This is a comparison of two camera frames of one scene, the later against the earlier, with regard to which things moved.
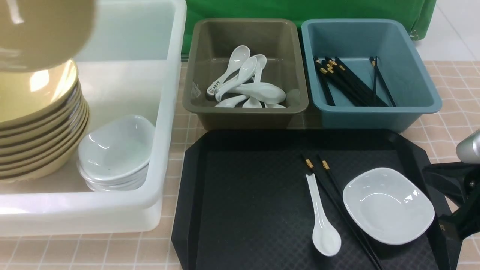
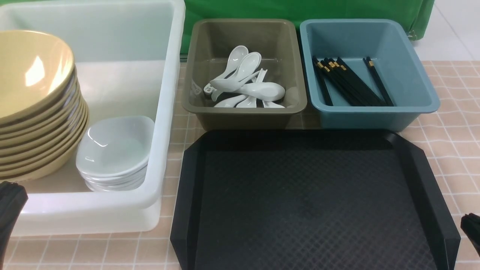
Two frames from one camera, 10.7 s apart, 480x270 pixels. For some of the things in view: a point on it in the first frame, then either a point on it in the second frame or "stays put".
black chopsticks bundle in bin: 350,86 stays put
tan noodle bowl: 36,35 -> 36,70
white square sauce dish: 393,206 -> 116,147
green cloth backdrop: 420,14 stays put
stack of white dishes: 115,156 stays put
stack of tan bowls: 44,117 stays put
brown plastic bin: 212,44 stays put
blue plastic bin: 363,75 stays put
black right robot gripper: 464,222 -> 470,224
